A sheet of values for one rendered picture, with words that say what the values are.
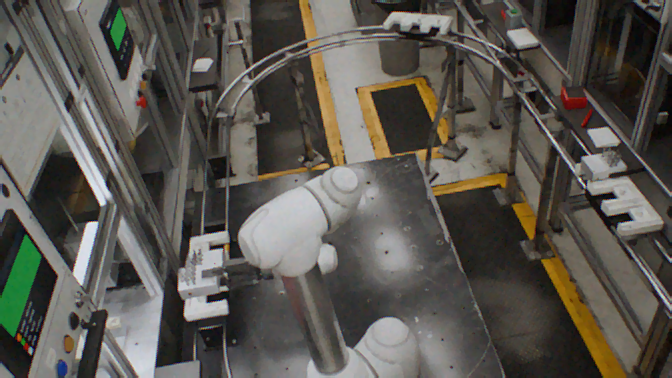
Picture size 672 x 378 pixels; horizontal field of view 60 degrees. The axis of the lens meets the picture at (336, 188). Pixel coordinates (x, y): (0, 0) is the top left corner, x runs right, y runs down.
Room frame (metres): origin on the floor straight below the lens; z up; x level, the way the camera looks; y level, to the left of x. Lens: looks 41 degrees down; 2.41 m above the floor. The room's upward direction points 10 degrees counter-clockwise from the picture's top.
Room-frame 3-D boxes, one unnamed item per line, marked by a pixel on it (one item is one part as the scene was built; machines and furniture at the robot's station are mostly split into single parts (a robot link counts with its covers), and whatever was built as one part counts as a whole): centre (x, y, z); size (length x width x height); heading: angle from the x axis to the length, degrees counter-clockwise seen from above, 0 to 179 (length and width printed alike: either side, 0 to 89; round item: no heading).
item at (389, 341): (1.00, -0.08, 0.85); 0.18 x 0.16 x 0.22; 120
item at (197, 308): (1.42, 0.50, 0.84); 0.36 x 0.14 x 0.10; 1
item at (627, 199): (1.47, -1.00, 0.84); 0.37 x 0.14 x 0.10; 1
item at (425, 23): (3.05, -0.61, 0.84); 0.37 x 0.14 x 0.10; 59
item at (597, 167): (1.59, -0.99, 0.92); 0.13 x 0.10 x 0.09; 91
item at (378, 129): (3.37, -0.55, 0.01); 1.00 x 0.55 x 0.01; 1
